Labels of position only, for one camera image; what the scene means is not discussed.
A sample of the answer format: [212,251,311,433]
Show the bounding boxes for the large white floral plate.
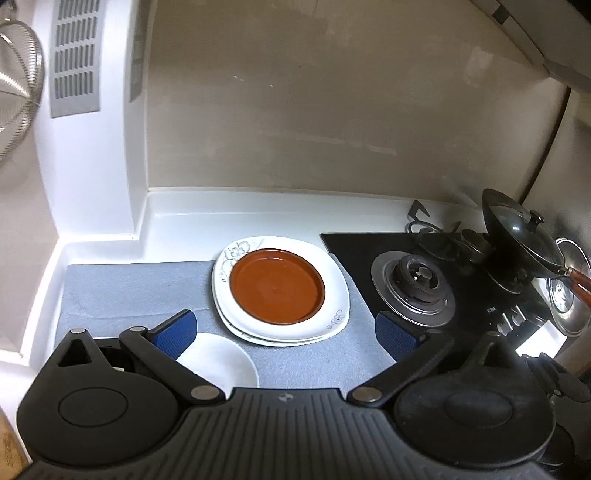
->
[211,236,349,342]

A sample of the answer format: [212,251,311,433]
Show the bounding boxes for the brown round plate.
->
[229,249,325,326]

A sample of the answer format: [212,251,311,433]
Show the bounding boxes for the grey dish mat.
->
[54,261,394,393]

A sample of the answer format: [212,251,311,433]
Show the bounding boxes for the near gas burner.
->
[370,251,456,328]

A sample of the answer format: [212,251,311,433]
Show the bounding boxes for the black gas stove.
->
[321,230,567,359]

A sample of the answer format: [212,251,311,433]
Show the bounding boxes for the smaller white floral plate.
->
[221,316,334,348]

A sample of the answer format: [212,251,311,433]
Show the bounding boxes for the black pan support grate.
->
[405,200,492,264]

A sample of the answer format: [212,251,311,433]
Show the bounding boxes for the black wok with lid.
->
[482,188,590,307]

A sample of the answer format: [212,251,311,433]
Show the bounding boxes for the grey vent grille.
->
[49,0,105,118]

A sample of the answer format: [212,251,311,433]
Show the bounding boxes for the metal mesh strainer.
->
[0,20,45,159]

